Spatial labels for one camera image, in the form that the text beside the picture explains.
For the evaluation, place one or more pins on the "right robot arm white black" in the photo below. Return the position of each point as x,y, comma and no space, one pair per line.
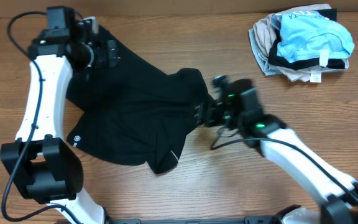
335,192

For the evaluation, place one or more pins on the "black t-shirt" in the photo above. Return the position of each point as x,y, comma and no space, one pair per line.
134,113

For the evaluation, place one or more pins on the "light blue folded garment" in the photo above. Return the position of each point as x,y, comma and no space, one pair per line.
309,34

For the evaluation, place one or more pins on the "black folded garment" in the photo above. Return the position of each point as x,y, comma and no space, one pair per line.
277,61

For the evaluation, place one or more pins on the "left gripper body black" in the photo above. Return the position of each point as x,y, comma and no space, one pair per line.
99,60

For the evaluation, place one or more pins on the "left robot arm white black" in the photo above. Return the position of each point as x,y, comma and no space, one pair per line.
40,164

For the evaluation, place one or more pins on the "grey folded garment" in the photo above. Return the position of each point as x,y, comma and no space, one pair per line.
261,59

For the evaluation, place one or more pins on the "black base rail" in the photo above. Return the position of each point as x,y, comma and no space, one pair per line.
246,220

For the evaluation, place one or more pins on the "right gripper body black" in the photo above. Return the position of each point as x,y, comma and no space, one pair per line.
221,114

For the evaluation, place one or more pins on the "beige folded garment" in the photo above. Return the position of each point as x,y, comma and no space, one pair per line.
265,36

